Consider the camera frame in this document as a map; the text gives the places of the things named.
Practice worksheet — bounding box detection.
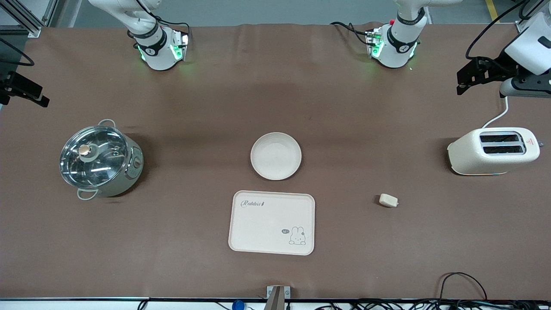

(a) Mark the round cream plate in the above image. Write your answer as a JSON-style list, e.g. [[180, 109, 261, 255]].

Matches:
[[251, 132, 302, 181]]

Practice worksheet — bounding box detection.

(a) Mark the cream rabbit print tray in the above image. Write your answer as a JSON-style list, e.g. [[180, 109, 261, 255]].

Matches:
[[228, 190, 316, 256]]

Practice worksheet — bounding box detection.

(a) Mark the cream two-slot toaster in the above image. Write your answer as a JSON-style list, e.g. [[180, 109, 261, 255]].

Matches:
[[447, 127, 541, 176]]

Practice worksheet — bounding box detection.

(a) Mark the glass pot lid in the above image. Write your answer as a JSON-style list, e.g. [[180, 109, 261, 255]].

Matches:
[[59, 126, 130, 188]]

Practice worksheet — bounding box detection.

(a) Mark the silver electric cooking pot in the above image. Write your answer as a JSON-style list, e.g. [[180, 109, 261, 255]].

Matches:
[[59, 119, 145, 201]]

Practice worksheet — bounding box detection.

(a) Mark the brown table mat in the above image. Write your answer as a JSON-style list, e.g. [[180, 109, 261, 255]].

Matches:
[[0, 22, 551, 301]]

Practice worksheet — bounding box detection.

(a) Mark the aluminium frame profile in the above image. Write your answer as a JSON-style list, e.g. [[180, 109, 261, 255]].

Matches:
[[0, 0, 59, 39], [514, 0, 551, 34]]

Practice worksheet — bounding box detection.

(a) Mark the black arm base cable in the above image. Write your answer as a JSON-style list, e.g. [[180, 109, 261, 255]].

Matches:
[[154, 16, 192, 47], [330, 21, 376, 46]]

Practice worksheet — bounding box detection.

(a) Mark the black looped cable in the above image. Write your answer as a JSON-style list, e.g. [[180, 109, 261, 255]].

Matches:
[[438, 272, 488, 303]]

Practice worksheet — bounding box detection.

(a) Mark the black cable bundle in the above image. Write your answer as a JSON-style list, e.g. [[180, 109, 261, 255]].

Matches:
[[313, 298, 551, 310]]

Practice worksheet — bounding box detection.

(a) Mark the grey metal bracket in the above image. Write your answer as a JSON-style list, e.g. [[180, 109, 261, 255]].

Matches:
[[263, 285, 291, 310]]

